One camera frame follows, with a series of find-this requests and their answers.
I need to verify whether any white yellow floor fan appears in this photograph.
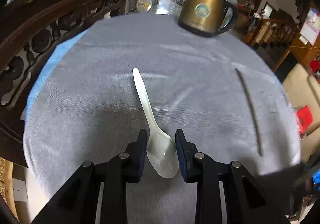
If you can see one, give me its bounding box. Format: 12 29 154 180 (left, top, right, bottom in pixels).
136 0 152 13

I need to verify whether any dark metal chopstick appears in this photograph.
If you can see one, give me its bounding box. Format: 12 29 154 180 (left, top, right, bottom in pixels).
235 68 263 157

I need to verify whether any white plastic spoon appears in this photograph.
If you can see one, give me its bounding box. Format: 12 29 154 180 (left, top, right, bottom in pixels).
132 68 179 178

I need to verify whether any red plastic child chair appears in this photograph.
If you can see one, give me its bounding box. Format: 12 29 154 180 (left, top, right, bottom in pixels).
296 106 313 134

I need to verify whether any wall calendar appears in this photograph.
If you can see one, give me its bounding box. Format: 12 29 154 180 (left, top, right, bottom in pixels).
299 8 320 45

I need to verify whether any grey table cloth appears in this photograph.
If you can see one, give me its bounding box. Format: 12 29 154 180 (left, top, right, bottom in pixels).
23 13 300 216

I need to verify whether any gold electric kettle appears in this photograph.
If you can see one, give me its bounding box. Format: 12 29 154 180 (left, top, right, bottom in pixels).
177 0 238 37

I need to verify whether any dark carved wooden sideboard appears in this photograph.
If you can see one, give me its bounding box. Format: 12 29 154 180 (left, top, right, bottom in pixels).
1 0 126 166

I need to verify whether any blue under cloth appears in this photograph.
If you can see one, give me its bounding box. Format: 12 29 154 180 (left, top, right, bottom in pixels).
20 30 87 121

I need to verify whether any cream leather armchair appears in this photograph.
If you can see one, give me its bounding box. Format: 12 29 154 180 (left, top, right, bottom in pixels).
282 63 319 162

